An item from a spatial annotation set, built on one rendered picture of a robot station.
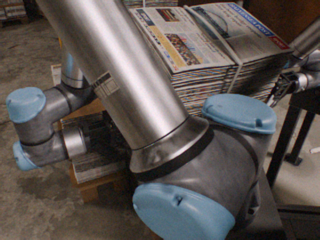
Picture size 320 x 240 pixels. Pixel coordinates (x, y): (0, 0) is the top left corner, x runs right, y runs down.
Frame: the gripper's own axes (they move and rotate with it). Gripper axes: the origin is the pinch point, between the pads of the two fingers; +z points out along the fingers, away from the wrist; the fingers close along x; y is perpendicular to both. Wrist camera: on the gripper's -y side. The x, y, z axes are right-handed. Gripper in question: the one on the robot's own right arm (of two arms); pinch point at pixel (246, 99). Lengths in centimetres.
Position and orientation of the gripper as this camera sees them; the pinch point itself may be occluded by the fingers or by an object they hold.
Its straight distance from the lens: 90.4
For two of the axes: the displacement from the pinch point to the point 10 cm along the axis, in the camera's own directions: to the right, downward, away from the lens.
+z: -9.0, 2.5, -3.6
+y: 1.3, -6.4, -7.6
